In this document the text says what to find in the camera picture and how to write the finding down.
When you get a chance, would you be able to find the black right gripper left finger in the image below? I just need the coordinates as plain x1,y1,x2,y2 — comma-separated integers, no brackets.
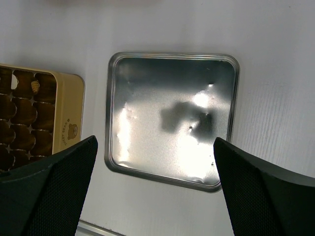
0,135,98,236

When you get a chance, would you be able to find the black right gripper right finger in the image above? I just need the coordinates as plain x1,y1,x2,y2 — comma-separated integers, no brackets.
214,137,315,236

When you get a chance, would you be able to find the gold chocolate tin box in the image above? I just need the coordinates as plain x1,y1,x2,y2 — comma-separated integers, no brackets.
0,64,85,173

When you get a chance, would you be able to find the silver tin lid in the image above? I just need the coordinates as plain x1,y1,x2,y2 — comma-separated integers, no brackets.
104,52,240,193

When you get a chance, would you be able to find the aluminium front rail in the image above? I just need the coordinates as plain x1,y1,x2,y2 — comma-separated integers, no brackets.
75,220,127,236

